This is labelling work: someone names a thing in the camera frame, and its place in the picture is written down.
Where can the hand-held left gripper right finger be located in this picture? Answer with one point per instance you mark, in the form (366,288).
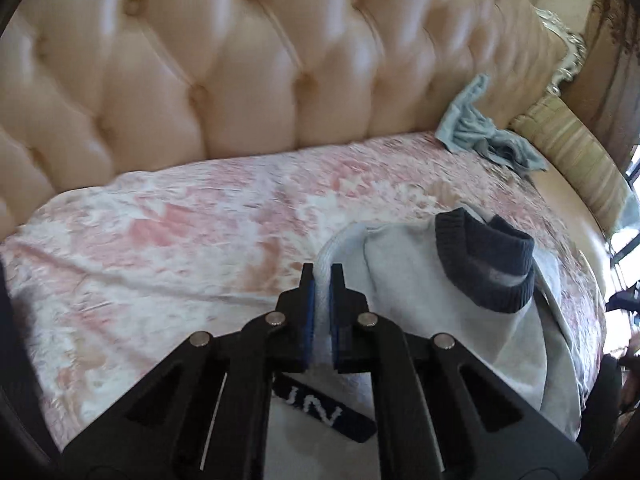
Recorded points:
(335,330)

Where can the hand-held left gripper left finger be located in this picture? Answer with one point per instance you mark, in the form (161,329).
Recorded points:
(311,325)

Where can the grey sweater navy collar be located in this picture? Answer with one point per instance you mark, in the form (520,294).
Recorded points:
(425,340)

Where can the pink floral blanket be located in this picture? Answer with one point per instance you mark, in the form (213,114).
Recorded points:
(150,270)

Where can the blue-grey crumpled garment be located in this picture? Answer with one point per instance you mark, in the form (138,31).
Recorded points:
(475,125)

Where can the beige tufted leather sofa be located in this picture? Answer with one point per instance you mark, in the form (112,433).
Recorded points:
(250,60)

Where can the striped cushion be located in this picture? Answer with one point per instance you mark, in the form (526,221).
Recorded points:
(570,155)

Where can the black framed window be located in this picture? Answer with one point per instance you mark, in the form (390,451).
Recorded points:
(634,170)

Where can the brown patterned curtain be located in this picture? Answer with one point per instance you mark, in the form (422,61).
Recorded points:
(610,70)

